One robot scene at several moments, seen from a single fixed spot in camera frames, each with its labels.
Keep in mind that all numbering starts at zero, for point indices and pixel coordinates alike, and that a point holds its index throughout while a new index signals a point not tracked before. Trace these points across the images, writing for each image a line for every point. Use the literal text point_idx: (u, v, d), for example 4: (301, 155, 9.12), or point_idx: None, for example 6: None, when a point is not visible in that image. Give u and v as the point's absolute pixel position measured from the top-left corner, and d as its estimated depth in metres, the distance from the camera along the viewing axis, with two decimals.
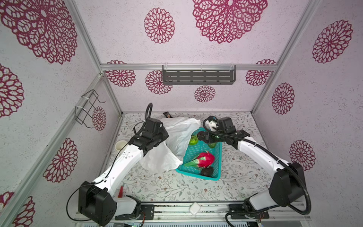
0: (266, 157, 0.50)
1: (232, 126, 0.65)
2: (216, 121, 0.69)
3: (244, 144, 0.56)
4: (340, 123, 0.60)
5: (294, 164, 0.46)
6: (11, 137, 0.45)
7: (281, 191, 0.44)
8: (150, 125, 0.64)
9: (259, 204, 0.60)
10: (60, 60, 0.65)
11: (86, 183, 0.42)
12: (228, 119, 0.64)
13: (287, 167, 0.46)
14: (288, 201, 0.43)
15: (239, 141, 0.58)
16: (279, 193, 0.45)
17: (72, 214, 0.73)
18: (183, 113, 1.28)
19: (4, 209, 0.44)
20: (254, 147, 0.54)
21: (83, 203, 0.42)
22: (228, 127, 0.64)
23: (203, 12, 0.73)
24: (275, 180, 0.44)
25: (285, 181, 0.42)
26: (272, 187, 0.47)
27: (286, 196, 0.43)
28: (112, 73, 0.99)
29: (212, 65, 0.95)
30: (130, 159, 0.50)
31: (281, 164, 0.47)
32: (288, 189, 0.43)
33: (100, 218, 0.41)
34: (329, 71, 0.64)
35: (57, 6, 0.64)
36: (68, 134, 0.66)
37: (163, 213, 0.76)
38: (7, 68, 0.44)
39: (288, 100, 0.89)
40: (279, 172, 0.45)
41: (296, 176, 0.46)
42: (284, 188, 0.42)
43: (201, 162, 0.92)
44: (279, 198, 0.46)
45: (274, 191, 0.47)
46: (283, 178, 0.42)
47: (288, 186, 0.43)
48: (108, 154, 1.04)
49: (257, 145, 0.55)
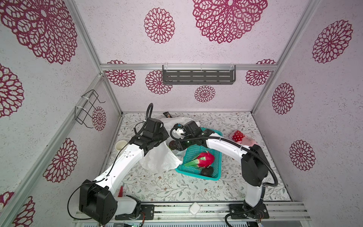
0: (231, 147, 0.55)
1: (198, 128, 0.70)
2: (182, 128, 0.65)
3: (211, 141, 0.61)
4: (340, 123, 0.60)
5: (254, 146, 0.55)
6: (11, 137, 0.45)
7: (250, 173, 0.49)
8: (150, 125, 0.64)
9: (254, 199, 0.61)
10: (60, 60, 0.65)
11: (87, 182, 0.42)
12: (191, 122, 0.68)
13: (249, 151, 0.51)
14: (259, 179, 0.50)
15: (207, 140, 0.62)
16: (249, 175, 0.50)
17: (72, 213, 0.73)
18: (183, 113, 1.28)
19: (4, 209, 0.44)
20: (220, 141, 0.59)
21: (83, 201, 0.42)
22: (194, 130, 0.69)
23: (203, 12, 0.73)
24: (243, 165, 0.50)
25: (251, 164, 0.48)
26: (243, 171, 0.52)
27: (255, 176, 0.49)
28: (112, 73, 0.99)
29: (212, 64, 0.95)
30: (131, 158, 0.50)
31: (244, 150, 0.53)
32: (254, 170, 0.49)
33: (101, 217, 0.41)
34: (330, 71, 0.64)
35: (57, 6, 0.64)
36: (68, 133, 0.66)
37: (163, 213, 0.76)
38: (7, 68, 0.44)
39: (289, 100, 0.89)
40: (244, 158, 0.49)
41: (258, 157, 0.53)
42: (251, 170, 0.48)
43: (201, 162, 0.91)
44: (250, 178, 0.51)
45: (245, 174, 0.52)
46: (249, 161, 0.48)
47: (254, 167, 0.49)
48: (108, 154, 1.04)
49: (222, 139, 0.60)
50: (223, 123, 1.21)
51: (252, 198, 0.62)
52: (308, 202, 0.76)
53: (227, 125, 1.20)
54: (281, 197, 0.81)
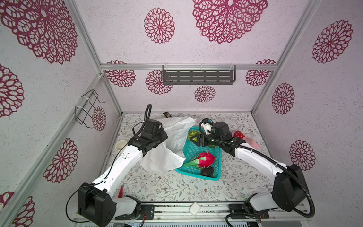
0: (264, 162, 0.50)
1: (229, 133, 0.65)
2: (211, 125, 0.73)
3: (241, 152, 0.56)
4: (340, 123, 0.60)
5: (293, 167, 0.46)
6: (11, 137, 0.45)
7: (283, 195, 0.43)
8: (149, 126, 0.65)
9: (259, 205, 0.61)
10: (60, 60, 0.65)
11: (84, 185, 0.42)
12: (224, 125, 0.62)
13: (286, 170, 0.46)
14: (292, 204, 0.43)
15: (236, 149, 0.58)
16: (281, 197, 0.44)
17: (72, 215, 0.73)
18: (183, 113, 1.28)
19: (4, 208, 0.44)
20: (250, 153, 0.54)
21: (82, 204, 0.42)
22: (224, 134, 0.63)
23: (203, 12, 0.73)
24: (276, 184, 0.44)
25: (286, 185, 0.42)
26: (274, 192, 0.46)
27: (289, 200, 0.42)
28: (112, 73, 0.99)
29: (212, 64, 0.95)
30: (129, 160, 0.50)
31: (280, 168, 0.47)
32: (291, 193, 0.43)
33: (100, 219, 0.41)
34: (329, 71, 0.64)
35: (57, 6, 0.64)
36: (68, 133, 0.66)
37: (163, 214, 0.75)
38: (7, 68, 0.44)
39: (288, 100, 0.89)
40: (280, 176, 0.44)
41: (297, 179, 0.46)
42: (286, 196, 0.43)
43: (201, 162, 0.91)
44: (282, 202, 0.45)
45: (277, 197, 0.46)
46: (284, 182, 0.42)
47: (289, 189, 0.42)
48: (108, 154, 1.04)
49: (254, 152, 0.54)
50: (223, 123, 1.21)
51: (260, 204, 0.60)
52: None
53: None
54: None
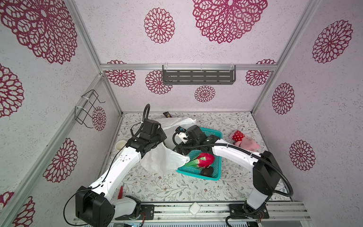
0: (240, 154, 0.52)
1: (202, 134, 0.66)
2: (185, 133, 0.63)
3: (218, 148, 0.58)
4: (340, 123, 0.60)
5: (265, 153, 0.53)
6: (11, 137, 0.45)
7: (263, 183, 0.46)
8: (147, 126, 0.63)
9: (255, 202, 0.61)
10: (60, 60, 0.65)
11: (82, 188, 0.41)
12: (195, 127, 0.63)
13: (261, 159, 0.48)
14: (271, 189, 0.45)
15: (213, 147, 0.59)
16: (262, 185, 0.47)
17: (70, 220, 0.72)
18: (183, 113, 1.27)
19: (4, 208, 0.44)
20: (227, 148, 0.56)
21: (80, 208, 0.42)
22: (199, 136, 0.65)
23: (203, 12, 0.73)
24: (254, 173, 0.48)
25: (263, 173, 0.44)
26: (254, 181, 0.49)
27: (268, 186, 0.45)
28: (112, 73, 0.99)
29: (212, 64, 0.95)
30: (126, 162, 0.49)
31: (254, 157, 0.49)
32: (268, 180, 0.45)
33: (99, 222, 0.41)
34: (329, 71, 0.64)
35: (57, 6, 0.64)
36: (68, 134, 0.66)
37: (163, 214, 0.75)
38: (7, 68, 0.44)
39: (288, 100, 0.89)
40: (256, 166, 0.47)
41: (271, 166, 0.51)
42: (265, 183, 0.45)
43: (201, 162, 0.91)
44: (263, 189, 0.48)
45: (257, 185, 0.49)
46: (262, 171, 0.45)
47: (267, 177, 0.45)
48: (108, 154, 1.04)
49: (230, 146, 0.56)
50: (223, 123, 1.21)
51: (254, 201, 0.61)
52: (307, 202, 0.76)
53: (227, 125, 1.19)
54: (281, 197, 0.81)
